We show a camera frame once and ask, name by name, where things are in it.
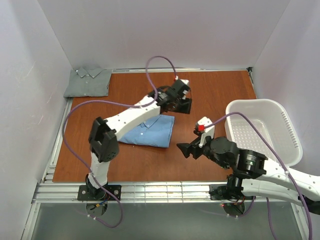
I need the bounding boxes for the light blue long sleeve shirt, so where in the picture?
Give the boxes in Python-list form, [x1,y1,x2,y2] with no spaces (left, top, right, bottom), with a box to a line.
[119,114,175,148]

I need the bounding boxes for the grey long sleeve shirt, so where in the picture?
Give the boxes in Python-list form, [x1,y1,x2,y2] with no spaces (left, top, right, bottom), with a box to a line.
[63,67,112,98]

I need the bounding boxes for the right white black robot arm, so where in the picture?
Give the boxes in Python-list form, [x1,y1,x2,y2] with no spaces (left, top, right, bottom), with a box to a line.
[177,137,320,215]

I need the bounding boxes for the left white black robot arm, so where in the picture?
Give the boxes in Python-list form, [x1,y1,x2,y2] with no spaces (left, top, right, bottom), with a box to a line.
[85,78,192,200]

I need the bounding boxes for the white plastic laundry basket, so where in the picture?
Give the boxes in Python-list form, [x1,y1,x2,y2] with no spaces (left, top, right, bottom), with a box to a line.
[224,99,303,167]

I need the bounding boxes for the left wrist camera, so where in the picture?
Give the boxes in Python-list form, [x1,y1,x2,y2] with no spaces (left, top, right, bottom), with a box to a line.
[171,75,191,100]

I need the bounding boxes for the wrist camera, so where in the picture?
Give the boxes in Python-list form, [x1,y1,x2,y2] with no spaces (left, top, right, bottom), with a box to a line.
[194,116,215,148]
[171,75,191,100]

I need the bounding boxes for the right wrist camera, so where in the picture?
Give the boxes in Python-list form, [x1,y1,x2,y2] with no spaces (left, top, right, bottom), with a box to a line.
[194,116,215,148]

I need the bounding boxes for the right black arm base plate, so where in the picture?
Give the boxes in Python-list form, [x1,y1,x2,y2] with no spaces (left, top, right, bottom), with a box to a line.
[208,184,254,202]

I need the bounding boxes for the aluminium back frame rail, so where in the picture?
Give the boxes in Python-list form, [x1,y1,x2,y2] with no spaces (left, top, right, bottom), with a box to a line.
[112,67,248,74]

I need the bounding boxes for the aluminium frame rail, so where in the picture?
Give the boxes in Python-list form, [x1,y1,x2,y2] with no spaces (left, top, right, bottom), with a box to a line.
[40,98,73,184]
[246,67,258,98]
[112,67,248,74]
[31,181,300,205]

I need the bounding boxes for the aluminium front frame rail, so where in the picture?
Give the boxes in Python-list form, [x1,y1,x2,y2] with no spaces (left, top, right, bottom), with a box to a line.
[31,181,300,205]

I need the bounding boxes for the aluminium right frame rail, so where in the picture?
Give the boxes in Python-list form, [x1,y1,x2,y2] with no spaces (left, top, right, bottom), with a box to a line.
[246,67,258,98]

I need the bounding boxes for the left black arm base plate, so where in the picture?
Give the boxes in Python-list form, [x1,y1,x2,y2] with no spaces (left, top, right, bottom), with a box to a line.
[77,184,123,201]

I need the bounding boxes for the aluminium left frame rail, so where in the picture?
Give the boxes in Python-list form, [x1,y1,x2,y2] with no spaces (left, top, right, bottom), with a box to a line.
[40,98,73,184]

